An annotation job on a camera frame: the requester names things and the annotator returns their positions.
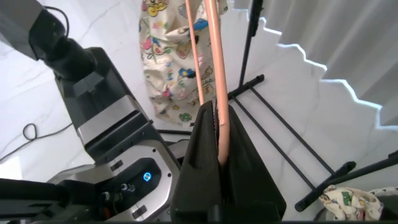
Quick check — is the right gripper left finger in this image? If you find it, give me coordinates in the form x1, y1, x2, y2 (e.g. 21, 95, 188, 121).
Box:
170, 100, 224, 222

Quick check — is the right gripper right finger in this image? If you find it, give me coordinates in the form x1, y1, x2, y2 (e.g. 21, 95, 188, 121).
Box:
222, 104, 287, 222

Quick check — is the pink clothes hanger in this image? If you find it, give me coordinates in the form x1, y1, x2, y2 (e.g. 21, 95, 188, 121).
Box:
185, 0, 231, 167

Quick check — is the cream printed garment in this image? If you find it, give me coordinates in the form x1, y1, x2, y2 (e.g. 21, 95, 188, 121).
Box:
139, 0, 229, 127
318, 185, 385, 221

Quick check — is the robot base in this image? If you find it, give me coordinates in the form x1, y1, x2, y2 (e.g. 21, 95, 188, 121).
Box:
0, 46, 187, 224

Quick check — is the black clothes rack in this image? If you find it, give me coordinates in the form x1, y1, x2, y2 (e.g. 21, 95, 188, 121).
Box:
228, 0, 398, 213

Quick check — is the black cable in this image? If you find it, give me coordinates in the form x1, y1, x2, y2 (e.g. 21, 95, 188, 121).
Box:
0, 123, 75, 163

